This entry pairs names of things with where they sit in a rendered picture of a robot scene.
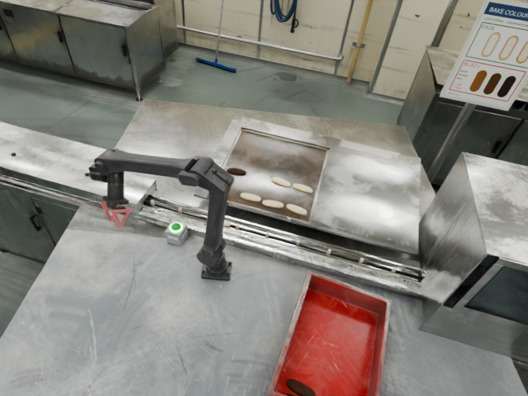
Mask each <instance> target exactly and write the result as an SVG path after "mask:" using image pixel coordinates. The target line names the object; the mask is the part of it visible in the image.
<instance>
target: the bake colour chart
mask: <svg viewBox="0 0 528 396"><path fill-rule="evenodd" d="M527 81H528V3H523V2H514V1H509V0H485V2H484V5H483V7H482V9H481V11H480V13H479V15H478V17H477V19H476V21H475V23H474V26H473V28H472V29H471V32H470V34H469V36H468V37H467V40H466V42H465V43H464V47H463V49H462V50H461V52H460V55H459V57H458V58H457V60H456V63H455V64H454V66H453V70H452V71H451V73H450V75H449V78H448V79H447V81H446V83H445V85H444V88H443V90H442V92H441V94H440V96H439V97H445V98H449V99H453V100H457V101H463V102H467V103H472V104H476V105H482V106H486V107H491V108H497V109H501V110H505V111H508V110H509V108H510V107H511V106H512V104H513V102H514V101H515V99H516V98H517V97H518V95H519V93H520V92H521V90H522V88H523V87H524V86H525V84H526V82H527Z"/></svg>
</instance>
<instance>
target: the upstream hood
mask: <svg viewBox="0 0 528 396"><path fill-rule="evenodd" d="M93 164H94V163H91V162H87V161H85V160H81V159H76V158H73V157H70V156H64V155H61V154H58V153H55V152H50V151H46V150H44V149H40V148H35V147H32V146H29V145H23V144H21V143H17V142H14V141H9V140H6V139H2V138H0V174H3V175H5V176H9V177H11V178H16V179H20V180H22V181H26V182H30V183H33V184H36V185H41V186H44V187H47V188H50V189H55V190H58V191H61V192H64V193H69V194H72V195H75V196H80V197H82V198H86V199H88V200H93V201H97V202H105V201H106V200H103V199H102V196H107V184H108V183H105V182H101V181H93V180H92V179H91V178H90V175H89V173H90V171H89V167H90V166H91V165H93ZM155 191H157V188H156V180H155V179H151V178H147V177H143V176H140V175H137V174H131V173H128V172H126V171H124V198H126V199H128V200H129V204H120V205H119V207H125V208H128V207H130V208H131V211H133V212H135V213H138V212H139V211H140V210H141V208H142V207H143V206H144V201H145V199H146V198H147V197H148V196H149V194H150V193H152V194H153V193H154V192H155Z"/></svg>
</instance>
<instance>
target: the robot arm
mask: <svg viewBox="0 0 528 396"><path fill-rule="evenodd" d="M89 171H90V173H89V175H90V178H91V179H92V180H93V181H97V182H105V183H108V184H107V196H102V199H103V200H106V201H105V202H101V206H102V207H103V209H104V212H105V213H106V215H107V217H108V220H109V221H113V220H114V219H115V223H116V225H117V226H118V228H122V227H123V224H124V222H125V221H126V219H127V217H128V215H129V213H130V212H131V208H130V207H128V208H125V207H119V205H120V204H129V200H128V199H126V198H124V171H129V172H136V173H142V174H153V175H159V176H164V177H171V178H178V180H179V181H180V183H181V184H182V185H188V186H194V187H197V186H199V187H201V188H203V189H206V190H208V192H209V203H208V211H207V226H206V233H205V237H204V240H203V246H202V248H201V249H200V250H199V252H198V253H197V255H196V257H197V259H198V260H199V261H200V262H201V263H202V264H203V267H202V271H201V278H202V279H208V280H217V281H230V278H231V273H232V266H233V263H232V262H230V261H226V258H225V252H223V250H224V248H225V247H226V241H225V240H224V238H223V233H222V230H223V226H224V221H225V215H226V206H227V200H228V196H229V191H230V189H231V185H232V184H233V183H234V177H233V176H232V175H231V174H229V173H228V172H227V171H225V170H224V169H222V168H221V167H220V166H219V165H218V164H216V163H215V162H214V160H213V159H212V158H211V157H209V156H194V158H186V159H177V158H170V157H162V156H149V155H142V154H135V153H129V152H125V151H122V150H119V149H118V148H108V149H106V150H105V151H104V152H103V153H101V154H100V155H99V156H98V157H97V158H95V159H94V164H93V165H91V166H90V167H89ZM212 175H213V176H214V177H213V176H212ZM107 207H109V208H110V209H111V212H112V216H110V214H109V213H108V209H107ZM122 212H125V215H124V216H123V220H122V221H121V223H120V224H119V220H118V218H117V215H116V214H117V213H122Z"/></svg>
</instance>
